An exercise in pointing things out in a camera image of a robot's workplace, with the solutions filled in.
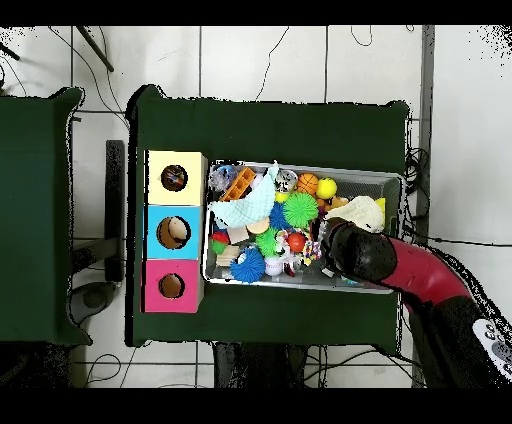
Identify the mint green waffle cloth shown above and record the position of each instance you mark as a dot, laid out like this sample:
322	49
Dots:
248	208

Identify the white colourful spotted cloth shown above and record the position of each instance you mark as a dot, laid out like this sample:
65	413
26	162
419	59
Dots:
309	250

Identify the colourful patterned cloth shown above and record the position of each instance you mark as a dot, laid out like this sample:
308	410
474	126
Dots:
174	178

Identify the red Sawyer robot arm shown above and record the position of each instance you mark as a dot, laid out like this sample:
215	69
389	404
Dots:
416	272

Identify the clear mesh bin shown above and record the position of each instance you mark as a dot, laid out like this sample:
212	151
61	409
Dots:
240	280

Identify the wooden three-hole box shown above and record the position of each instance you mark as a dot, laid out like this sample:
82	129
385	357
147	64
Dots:
176	204

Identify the round wooden disc toy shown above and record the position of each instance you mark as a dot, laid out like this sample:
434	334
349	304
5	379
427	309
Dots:
258	226

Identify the silver drink can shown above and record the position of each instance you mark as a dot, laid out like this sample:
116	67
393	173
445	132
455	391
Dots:
286	180

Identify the green spiky ball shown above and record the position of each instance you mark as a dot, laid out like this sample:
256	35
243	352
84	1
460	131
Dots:
301	210

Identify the large blue spiky ball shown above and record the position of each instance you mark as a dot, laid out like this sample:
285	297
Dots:
248	266

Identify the small orange basketball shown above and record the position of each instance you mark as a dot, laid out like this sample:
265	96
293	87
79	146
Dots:
307	183

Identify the yellow ball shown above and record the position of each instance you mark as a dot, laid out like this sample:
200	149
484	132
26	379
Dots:
326	189

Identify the cream waffle cloth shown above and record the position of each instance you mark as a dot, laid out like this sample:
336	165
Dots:
360	212

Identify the black panel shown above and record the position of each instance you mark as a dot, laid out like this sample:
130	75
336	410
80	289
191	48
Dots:
115	208

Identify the green side table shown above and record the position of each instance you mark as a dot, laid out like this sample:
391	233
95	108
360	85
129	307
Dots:
32	184

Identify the black rod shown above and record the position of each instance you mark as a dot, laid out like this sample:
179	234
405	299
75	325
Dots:
96	50

